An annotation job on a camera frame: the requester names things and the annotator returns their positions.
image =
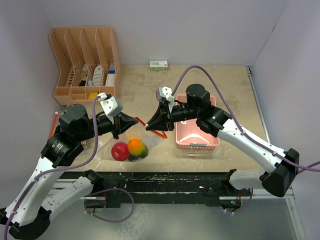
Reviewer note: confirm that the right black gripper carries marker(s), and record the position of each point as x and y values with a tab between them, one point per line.
161	119

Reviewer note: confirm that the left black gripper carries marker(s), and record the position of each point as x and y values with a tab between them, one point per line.
124	121

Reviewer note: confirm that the clear zip bag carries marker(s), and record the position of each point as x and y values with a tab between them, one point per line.
150	138
55	124

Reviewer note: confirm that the green orange mango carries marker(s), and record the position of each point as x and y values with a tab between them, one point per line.
137	147

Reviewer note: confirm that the red apple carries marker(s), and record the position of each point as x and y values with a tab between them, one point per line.
120	152

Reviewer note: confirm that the dark purple mangosteen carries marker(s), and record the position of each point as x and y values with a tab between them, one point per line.
133	158

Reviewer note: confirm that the clear zip top bag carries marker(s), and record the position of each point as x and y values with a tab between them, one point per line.
55	124

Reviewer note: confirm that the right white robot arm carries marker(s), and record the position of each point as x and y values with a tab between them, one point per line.
278	166

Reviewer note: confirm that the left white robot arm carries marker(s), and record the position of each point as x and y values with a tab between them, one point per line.
31	213

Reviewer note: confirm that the pink plastic basket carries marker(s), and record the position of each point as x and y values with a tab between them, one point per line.
189	135

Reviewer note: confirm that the yellow block in organizer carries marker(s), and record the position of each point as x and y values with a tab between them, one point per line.
92	95

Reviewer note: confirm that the white blue box in organizer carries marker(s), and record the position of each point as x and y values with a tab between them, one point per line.
111	76

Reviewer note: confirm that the white tube in organizer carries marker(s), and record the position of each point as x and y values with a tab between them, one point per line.
97	76

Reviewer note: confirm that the small green white box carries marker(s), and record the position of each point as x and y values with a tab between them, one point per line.
158	65

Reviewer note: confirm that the black white item in organizer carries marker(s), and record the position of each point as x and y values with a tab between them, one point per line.
84	76

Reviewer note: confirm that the orange file organizer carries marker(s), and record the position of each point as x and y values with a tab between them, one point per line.
75	46

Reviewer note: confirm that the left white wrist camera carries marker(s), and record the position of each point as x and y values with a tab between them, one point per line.
111	105

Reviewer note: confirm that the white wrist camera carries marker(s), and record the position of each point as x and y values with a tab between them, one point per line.
165	98
111	105

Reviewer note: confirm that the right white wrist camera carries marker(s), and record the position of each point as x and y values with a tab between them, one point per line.
165	98

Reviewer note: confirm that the black metal base frame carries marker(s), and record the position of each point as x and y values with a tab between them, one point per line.
204	188

